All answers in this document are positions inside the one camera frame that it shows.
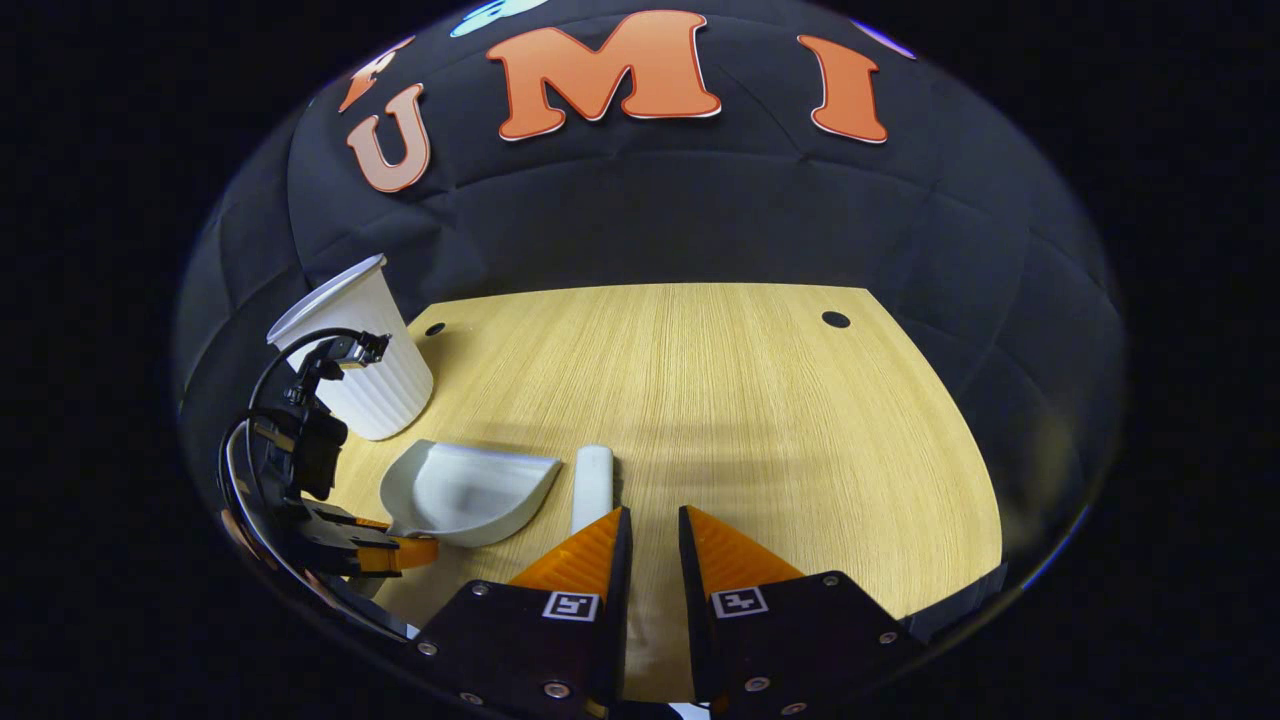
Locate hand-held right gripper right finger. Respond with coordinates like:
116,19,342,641
678,505,926,716

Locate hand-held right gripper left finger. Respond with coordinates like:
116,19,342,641
415,506,633,716

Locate white ribbed garbage bin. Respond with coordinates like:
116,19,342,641
267,254,435,442

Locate grey plastic dustpan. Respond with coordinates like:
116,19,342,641
380,440,563,548

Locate small grey broom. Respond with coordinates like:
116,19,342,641
571,445,614,536

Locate wooden desktop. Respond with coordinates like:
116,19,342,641
325,283,1004,701

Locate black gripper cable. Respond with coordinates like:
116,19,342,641
218,326,416,643

